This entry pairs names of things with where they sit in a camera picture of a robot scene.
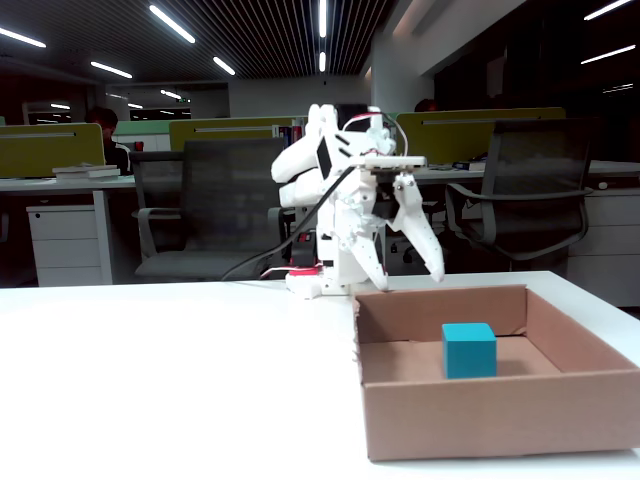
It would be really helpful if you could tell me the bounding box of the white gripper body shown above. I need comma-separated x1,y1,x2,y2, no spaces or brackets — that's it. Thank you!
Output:
332,170,426,246

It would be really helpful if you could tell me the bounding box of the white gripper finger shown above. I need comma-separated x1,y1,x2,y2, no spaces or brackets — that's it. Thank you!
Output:
345,233,391,293
392,174,447,285

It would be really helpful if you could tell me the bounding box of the blue cube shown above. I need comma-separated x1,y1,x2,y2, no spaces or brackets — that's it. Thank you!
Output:
441,322,498,380

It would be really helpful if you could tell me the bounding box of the white robot base with red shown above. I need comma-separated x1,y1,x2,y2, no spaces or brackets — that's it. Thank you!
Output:
283,266,351,301

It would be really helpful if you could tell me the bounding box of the brown cardboard box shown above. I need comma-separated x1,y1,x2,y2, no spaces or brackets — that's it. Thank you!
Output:
352,283,640,462

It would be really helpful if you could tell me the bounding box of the yellow-green desk partition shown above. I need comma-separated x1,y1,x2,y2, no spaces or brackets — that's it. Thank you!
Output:
395,106,567,167
168,116,309,152
0,122,106,179

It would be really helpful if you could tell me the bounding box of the row of upright books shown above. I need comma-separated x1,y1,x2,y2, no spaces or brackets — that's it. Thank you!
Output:
271,118,307,150

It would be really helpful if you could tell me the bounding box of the black mesh office chair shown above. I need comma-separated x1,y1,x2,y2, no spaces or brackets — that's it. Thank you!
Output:
444,118,601,274
130,137,299,281

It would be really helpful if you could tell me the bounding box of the white drawer cabinet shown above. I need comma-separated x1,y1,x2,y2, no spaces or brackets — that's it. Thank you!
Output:
25,203,114,288
566,188,640,307

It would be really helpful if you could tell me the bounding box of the white office desk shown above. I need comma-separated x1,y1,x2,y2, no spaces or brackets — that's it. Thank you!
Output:
0,172,141,288
413,158,640,192

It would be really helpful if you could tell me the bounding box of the seated person in dark clothes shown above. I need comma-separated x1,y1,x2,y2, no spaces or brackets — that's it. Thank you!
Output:
83,105,134,177

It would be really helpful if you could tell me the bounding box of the stack of books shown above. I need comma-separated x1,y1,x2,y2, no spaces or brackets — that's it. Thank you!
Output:
51,162,123,182

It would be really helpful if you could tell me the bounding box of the black cable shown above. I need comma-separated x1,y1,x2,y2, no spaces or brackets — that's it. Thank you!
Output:
219,167,354,282

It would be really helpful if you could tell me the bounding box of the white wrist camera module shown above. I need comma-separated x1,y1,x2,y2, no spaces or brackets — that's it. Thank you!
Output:
348,153,429,179

